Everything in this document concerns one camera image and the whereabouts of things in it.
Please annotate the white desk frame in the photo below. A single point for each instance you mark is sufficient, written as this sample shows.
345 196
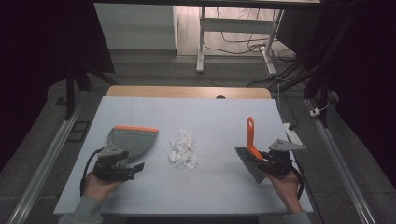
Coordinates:
236 25

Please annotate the pile of white paper scraps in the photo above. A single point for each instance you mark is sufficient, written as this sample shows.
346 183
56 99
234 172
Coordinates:
183 151

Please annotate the grey dustpan with orange edge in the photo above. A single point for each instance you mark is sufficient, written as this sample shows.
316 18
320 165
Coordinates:
134 141

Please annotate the aluminium rail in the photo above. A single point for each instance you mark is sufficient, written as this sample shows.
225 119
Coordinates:
43 165
342 165

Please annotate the small white adapter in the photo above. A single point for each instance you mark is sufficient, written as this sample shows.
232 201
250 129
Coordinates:
315 112

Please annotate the white cabinet panel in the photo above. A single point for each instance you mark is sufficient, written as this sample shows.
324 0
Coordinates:
137 26

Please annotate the wooden table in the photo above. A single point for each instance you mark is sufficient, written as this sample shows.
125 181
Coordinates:
186 92

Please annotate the person's right hand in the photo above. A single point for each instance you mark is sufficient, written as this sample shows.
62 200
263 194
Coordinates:
283 185

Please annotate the person's left hand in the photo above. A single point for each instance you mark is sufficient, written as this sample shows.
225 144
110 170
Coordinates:
99 186

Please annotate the black metal stand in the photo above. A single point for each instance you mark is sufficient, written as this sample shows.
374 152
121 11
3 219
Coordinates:
77 81
320 77

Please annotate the white power strip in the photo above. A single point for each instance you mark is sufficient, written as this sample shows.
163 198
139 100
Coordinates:
292 135

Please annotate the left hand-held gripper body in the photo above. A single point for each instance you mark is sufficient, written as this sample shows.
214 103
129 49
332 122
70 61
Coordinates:
109 165

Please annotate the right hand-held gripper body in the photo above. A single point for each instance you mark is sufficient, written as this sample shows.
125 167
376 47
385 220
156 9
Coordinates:
278 161

